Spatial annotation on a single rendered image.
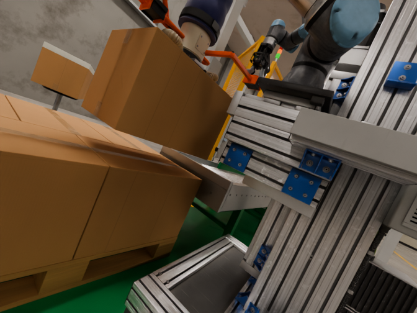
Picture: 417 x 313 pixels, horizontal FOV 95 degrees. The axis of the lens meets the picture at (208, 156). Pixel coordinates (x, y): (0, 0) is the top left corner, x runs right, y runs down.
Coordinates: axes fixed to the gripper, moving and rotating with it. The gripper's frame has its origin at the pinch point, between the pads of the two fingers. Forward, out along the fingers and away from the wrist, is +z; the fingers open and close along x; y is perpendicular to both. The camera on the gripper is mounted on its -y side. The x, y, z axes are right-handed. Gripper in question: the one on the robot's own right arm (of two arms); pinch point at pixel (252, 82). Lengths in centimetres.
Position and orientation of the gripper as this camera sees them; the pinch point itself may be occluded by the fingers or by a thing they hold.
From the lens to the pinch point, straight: 122.2
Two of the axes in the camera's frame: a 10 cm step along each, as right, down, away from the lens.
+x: 7.1, 3.8, -5.9
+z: -4.4, 9.0, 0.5
